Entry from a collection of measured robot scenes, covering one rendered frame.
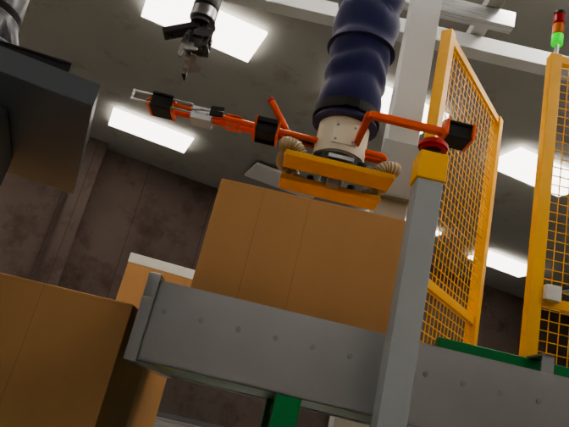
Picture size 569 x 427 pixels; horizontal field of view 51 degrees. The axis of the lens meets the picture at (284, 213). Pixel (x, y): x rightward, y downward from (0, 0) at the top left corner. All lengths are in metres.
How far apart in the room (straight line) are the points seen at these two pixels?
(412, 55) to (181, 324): 2.31
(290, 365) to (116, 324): 0.48
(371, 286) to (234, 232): 0.40
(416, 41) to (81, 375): 2.51
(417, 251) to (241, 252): 0.52
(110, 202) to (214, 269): 8.77
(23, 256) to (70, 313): 8.47
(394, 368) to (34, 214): 9.24
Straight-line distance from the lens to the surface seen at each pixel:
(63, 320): 1.65
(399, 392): 1.27
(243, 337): 1.42
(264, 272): 1.62
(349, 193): 1.97
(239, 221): 1.65
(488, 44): 4.65
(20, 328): 1.68
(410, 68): 3.32
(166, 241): 10.34
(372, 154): 1.96
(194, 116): 1.97
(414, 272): 1.31
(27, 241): 10.15
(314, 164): 1.81
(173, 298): 1.45
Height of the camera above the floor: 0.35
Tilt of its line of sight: 19 degrees up
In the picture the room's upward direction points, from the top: 14 degrees clockwise
